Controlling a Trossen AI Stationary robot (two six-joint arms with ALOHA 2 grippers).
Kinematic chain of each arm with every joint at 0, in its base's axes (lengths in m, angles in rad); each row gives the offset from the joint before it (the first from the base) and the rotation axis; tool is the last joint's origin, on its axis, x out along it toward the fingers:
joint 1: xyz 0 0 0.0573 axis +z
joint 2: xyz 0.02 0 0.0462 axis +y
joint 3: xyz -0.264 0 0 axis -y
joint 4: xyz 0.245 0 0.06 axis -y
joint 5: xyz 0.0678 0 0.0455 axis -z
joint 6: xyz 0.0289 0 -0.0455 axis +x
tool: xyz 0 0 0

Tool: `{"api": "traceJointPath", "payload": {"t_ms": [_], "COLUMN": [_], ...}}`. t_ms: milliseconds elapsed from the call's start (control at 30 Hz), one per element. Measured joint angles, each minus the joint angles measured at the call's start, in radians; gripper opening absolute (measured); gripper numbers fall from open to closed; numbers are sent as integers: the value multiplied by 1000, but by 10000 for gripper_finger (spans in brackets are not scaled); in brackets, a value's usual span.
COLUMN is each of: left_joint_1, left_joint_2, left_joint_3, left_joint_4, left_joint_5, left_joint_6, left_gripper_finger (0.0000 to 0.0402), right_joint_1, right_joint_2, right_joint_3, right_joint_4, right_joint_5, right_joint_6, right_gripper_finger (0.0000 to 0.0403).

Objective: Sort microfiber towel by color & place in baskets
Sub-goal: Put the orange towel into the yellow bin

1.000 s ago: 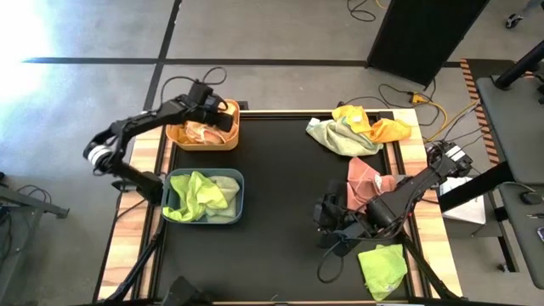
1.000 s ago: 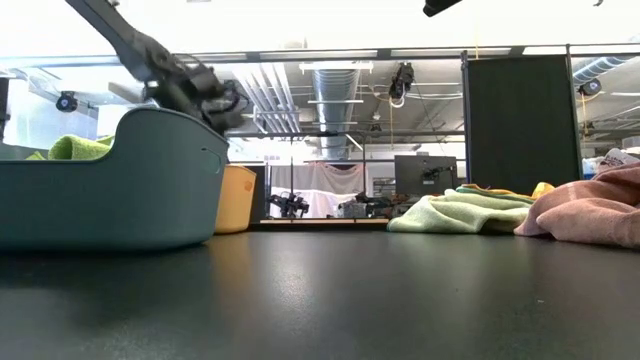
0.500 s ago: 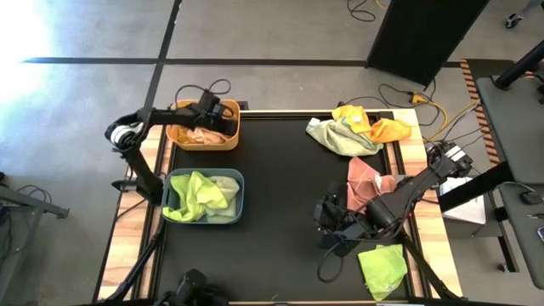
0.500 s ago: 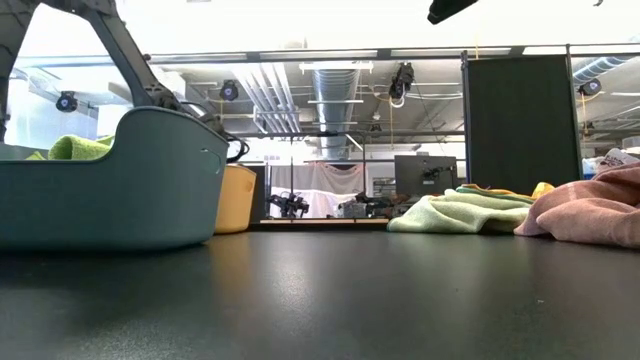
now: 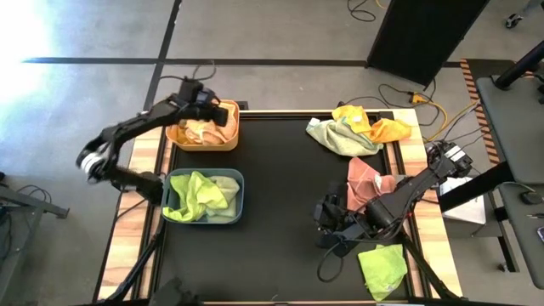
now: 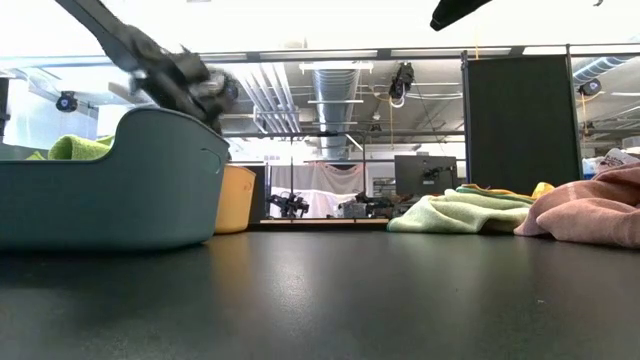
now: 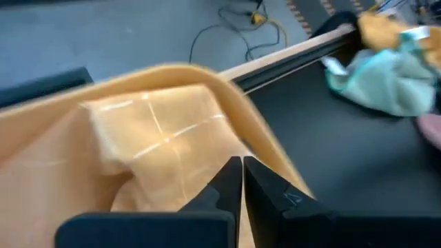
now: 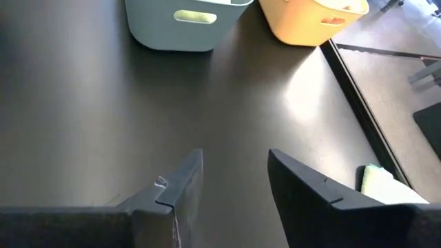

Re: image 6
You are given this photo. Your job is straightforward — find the silver ventilation duct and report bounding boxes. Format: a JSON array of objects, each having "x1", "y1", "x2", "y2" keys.
[{"x1": 312, "y1": 68, "x2": 361, "y2": 161}]

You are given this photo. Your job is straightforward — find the grey-blue plastic basket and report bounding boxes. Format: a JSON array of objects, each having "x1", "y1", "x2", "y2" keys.
[{"x1": 0, "y1": 106, "x2": 231, "y2": 251}]

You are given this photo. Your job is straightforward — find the grey hanging cloth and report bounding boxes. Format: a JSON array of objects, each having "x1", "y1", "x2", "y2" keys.
[{"x1": 269, "y1": 162, "x2": 369, "y2": 196}]

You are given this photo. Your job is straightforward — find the lime green microfiber towel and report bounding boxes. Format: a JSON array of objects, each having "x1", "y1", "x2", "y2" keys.
[{"x1": 25, "y1": 133, "x2": 117, "y2": 161}]

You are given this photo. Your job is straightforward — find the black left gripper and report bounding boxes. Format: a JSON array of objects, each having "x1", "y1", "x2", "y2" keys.
[{"x1": 130, "y1": 47, "x2": 225, "y2": 135}]

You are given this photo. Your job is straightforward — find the orange plastic basket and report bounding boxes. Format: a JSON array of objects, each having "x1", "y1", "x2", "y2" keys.
[{"x1": 214, "y1": 163, "x2": 257, "y2": 235}]

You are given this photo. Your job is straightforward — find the pink microfiber towel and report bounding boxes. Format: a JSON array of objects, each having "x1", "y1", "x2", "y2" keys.
[{"x1": 513, "y1": 162, "x2": 640, "y2": 250}]

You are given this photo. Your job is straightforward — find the black overhead frame beam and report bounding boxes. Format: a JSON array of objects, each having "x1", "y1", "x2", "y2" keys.
[{"x1": 197, "y1": 45, "x2": 640, "y2": 63}]

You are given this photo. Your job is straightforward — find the black partition panel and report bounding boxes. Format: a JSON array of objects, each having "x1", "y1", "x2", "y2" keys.
[{"x1": 460, "y1": 49, "x2": 584, "y2": 196}]

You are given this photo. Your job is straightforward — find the white printed bag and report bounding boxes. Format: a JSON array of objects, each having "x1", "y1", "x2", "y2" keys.
[{"x1": 598, "y1": 147, "x2": 640, "y2": 170}]

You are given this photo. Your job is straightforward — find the pale green microfiber towel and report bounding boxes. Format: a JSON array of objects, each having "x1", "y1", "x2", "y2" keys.
[{"x1": 387, "y1": 185, "x2": 535, "y2": 235}]

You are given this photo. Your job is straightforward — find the black hanging ceiling camera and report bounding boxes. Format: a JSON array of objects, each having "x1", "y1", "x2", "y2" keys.
[
  {"x1": 578, "y1": 78, "x2": 603, "y2": 98},
  {"x1": 54, "y1": 90, "x2": 79, "y2": 114},
  {"x1": 388, "y1": 62, "x2": 416, "y2": 109}
]

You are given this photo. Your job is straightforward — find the dark computer monitor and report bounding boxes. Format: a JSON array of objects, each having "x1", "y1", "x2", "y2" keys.
[{"x1": 393, "y1": 154, "x2": 459, "y2": 197}]

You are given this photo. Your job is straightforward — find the yellow microfiber towel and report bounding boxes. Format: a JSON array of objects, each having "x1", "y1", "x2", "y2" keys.
[{"x1": 462, "y1": 181, "x2": 556, "y2": 201}]

